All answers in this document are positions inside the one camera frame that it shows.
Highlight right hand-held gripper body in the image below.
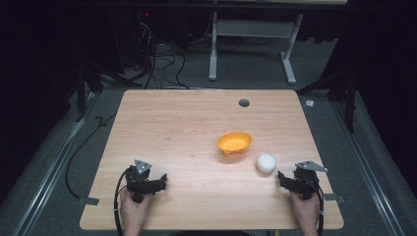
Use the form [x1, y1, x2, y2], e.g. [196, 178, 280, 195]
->
[288, 159, 329, 201]

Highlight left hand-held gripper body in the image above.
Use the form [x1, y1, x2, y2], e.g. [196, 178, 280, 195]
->
[125, 158, 157, 204]

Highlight white round ball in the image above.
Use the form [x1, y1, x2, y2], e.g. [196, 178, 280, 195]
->
[256, 152, 277, 175]

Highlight orange plastic bowl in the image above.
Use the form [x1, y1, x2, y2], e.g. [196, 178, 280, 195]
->
[216, 131, 254, 157]

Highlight person's left hand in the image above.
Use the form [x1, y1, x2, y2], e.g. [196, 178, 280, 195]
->
[119, 189, 152, 230]

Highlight person's right hand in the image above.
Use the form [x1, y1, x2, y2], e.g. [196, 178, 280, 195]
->
[289, 191, 321, 230]

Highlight black metal stand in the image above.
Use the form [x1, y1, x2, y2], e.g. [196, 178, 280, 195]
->
[74, 62, 146, 124]
[296, 70, 358, 135]

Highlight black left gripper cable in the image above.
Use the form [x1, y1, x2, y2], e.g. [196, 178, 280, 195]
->
[113, 167, 133, 236]

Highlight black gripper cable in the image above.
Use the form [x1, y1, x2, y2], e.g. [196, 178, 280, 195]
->
[314, 183, 327, 236]
[113, 167, 133, 236]

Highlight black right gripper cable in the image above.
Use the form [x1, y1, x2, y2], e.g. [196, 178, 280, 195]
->
[314, 183, 327, 236]

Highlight grey metal table bracket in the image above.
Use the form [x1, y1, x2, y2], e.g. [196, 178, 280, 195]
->
[324, 193, 346, 205]
[78, 197, 100, 207]

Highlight grey metal floor rail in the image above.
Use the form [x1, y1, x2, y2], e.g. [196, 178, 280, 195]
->
[13, 94, 99, 236]
[330, 99, 407, 236]

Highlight long black floor cable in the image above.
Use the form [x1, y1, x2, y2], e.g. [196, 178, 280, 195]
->
[64, 112, 118, 201]

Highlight tangle of black cables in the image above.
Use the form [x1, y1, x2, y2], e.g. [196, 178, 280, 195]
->
[132, 13, 191, 90]

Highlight white metal desk frame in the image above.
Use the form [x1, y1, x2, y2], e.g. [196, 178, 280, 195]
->
[208, 12, 305, 87]

